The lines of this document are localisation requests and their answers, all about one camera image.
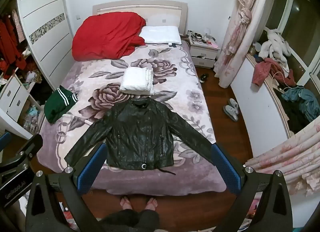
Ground floral plush blanket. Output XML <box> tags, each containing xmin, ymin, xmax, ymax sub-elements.
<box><xmin>37</xmin><ymin>40</ymin><xmax>227</xmax><ymax>196</ymax></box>

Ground person's right foot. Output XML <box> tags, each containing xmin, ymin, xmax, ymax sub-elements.
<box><xmin>144</xmin><ymin>197</ymin><xmax>158</xmax><ymax>214</ymax></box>

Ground red garment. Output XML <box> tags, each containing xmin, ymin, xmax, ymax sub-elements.
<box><xmin>252</xmin><ymin>58</ymin><xmax>295</xmax><ymax>87</ymax></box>

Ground hanging red clothes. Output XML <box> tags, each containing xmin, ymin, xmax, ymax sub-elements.
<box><xmin>0</xmin><ymin>13</ymin><xmax>28</xmax><ymax>72</ymax></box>

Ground pink floral tied curtain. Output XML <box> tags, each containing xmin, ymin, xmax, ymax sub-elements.
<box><xmin>214</xmin><ymin>0</ymin><xmax>272</xmax><ymax>88</ymax></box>

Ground black garment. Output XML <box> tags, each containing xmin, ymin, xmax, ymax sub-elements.
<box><xmin>277</xmin><ymin>94</ymin><xmax>313</xmax><ymax>135</ymax></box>

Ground green garment with white stripes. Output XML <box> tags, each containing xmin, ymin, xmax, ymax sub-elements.
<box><xmin>44</xmin><ymin>86</ymin><xmax>79</xmax><ymax>124</ymax></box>

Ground window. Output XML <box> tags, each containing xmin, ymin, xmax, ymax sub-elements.
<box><xmin>265</xmin><ymin>0</ymin><xmax>320</xmax><ymax>87</ymax></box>

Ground teal garment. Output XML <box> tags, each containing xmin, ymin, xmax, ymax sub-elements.
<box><xmin>282</xmin><ymin>86</ymin><xmax>320</xmax><ymax>122</ymax></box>

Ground white drawer unit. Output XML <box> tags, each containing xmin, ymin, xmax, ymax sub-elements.
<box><xmin>0</xmin><ymin>74</ymin><xmax>35</xmax><ymax>127</ymax></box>

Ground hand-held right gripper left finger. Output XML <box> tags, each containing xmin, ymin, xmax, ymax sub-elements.
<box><xmin>25</xmin><ymin>143</ymin><xmax>108</xmax><ymax>232</ymax></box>

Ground white nightstand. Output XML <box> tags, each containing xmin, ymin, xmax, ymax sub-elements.
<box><xmin>189</xmin><ymin>37</ymin><xmax>220</xmax><ymax>69</ymax></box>

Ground white cable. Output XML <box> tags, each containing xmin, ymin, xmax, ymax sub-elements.
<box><xmin>272</xmin><ymin>72</ymin><xmax>293</xmax><ymax>93</ymax></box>

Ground cluster of small cosmetics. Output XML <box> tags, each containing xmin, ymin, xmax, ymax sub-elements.
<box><xmin>187</xmin><ymin>30</ymin><xmax>217</xmax><ymax>47</ymax></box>

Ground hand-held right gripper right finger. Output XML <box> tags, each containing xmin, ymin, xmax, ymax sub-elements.
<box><xmin>211</xmin><ymin>144</ymin><xmax>293</xmax><ymax>232</ymax></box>

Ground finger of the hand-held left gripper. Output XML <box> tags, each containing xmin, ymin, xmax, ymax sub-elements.
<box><xmin>15</xmin><ymin>134</ymin><xmax>43</xmax><ymax>163</ymax></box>
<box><xmin>0</xmin><ymin>132</ymin><xmax>12</xmax><ymax>148</ymax></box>

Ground beige bed headboard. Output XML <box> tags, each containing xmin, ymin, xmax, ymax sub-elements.
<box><xmin>92</xmin><ymin>0</ymin><xmax>188</xmax><ymax>37</ymax></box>

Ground white pillow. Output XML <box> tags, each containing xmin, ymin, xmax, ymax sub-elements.
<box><xmin>139</xmin><ymin>25</ymin><xmax>182</xmax><ymax>45</ymax></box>

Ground black leather jacket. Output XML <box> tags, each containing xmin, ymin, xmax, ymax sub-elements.
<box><xmin>64</xmin><ymin>97</ymin><xmax>216</xmax><ymax>175</ymax></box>

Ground grey white slipper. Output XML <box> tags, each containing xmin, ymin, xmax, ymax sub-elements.
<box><xmin>223</xmin><ymin>105</ymin><xmax>238</xmax><ymax>122</ymax></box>
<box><xmin>229</xmin><ymin>98</ymin><xmax>240</xmax><ymax>115</ymax></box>

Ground white folded fluffy blanket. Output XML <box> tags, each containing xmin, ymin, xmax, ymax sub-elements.
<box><xmin>119</xmin><ymin>67</ymin><xmax>155</xmax><ymax>95</ymax></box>

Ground white wardrobe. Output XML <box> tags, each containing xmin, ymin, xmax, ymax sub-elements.
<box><xmin>16</xmin><ymin>0</ymin><xmax>75</xmax><ymax>91</ymax></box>

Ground person's left foot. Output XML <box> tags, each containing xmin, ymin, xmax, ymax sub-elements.
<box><xmin>120</xmin><ymin>196</ymin><xmax>133</xmax><ymax>215</ymax></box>

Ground person's foot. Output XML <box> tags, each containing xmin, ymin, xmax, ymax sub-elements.
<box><xmin>120</xmin><ymin>196</ymin><xmax>133</xmax><ymax>215</ymax></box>
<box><xmin>144</xmin><ymin>197</ymin><xmax>158</xmax><ymax>214</ymax></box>

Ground person's dark trousers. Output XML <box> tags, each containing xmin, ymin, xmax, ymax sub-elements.
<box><xmin>99</xmin><ymin>209</ymin><xmax>160</xmax><ymax>232</ymax></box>

